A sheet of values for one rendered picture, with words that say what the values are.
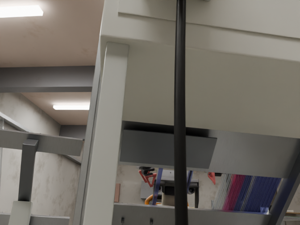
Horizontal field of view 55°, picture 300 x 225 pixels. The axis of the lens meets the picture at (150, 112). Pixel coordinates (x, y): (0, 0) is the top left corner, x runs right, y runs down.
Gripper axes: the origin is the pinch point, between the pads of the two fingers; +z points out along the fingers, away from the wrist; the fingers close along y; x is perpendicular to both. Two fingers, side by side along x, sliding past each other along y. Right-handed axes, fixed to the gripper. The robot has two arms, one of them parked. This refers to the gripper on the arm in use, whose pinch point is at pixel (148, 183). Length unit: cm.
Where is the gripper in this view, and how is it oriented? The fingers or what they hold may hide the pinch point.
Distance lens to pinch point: 168.0
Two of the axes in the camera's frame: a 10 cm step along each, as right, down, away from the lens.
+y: 3.0, 0.2, -9.5
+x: 9.4, -1.5, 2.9
